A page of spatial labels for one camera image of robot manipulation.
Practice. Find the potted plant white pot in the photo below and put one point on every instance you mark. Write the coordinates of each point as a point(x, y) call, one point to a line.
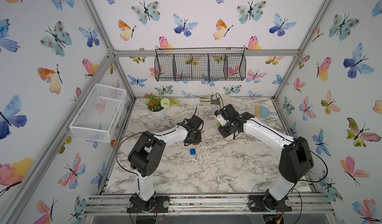
point(158, 105)

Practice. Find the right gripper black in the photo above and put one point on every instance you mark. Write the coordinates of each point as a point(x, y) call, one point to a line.
point(222, 132)

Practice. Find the aluminium rail front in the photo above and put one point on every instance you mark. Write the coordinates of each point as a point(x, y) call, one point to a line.
point(209, 204)

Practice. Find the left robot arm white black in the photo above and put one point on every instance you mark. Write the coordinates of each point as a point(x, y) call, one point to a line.
point(146, 155)

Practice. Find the white mesh basket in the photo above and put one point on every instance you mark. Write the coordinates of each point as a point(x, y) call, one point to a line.
point(97, 118)

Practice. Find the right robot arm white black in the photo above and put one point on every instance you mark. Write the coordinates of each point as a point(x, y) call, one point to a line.
point(295, 157)

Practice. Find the blue hand brush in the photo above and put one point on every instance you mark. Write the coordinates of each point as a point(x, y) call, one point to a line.
point(263, 112)

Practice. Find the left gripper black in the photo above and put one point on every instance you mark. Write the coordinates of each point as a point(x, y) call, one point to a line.
point(199, 139)

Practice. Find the black wire basket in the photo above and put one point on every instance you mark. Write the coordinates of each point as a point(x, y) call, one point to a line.
point(199, 64)

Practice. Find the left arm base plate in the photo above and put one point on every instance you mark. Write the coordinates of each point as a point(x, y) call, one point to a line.
point(157, 204)

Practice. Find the work glove beige grey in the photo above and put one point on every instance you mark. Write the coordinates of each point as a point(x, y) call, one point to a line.
point(215, 99)

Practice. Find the small blue lego brick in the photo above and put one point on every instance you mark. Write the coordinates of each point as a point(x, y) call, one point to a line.
point(193, 152)

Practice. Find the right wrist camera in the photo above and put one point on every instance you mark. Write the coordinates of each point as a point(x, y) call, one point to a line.
point(222, 121)

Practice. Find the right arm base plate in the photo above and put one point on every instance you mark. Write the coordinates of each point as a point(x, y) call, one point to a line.
point(267, 203)

